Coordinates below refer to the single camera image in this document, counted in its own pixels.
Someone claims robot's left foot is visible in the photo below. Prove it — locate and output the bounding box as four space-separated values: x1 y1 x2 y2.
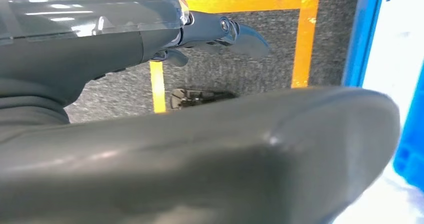
170 89 237 110

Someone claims blue metal shelf rack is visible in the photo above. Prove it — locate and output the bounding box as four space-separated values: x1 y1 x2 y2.
342 0 387 88

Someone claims white plastic bin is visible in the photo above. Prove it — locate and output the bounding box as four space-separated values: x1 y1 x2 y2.
332 0 424 224

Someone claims blue plastic bin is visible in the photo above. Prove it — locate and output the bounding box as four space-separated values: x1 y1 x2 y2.
393 61 424 191

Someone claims yellow floor tape square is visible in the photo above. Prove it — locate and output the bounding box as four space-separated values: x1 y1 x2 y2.
149 0 321 114

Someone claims left robot arm sleeve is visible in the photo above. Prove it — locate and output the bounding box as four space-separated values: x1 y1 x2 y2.
0 78 71 143

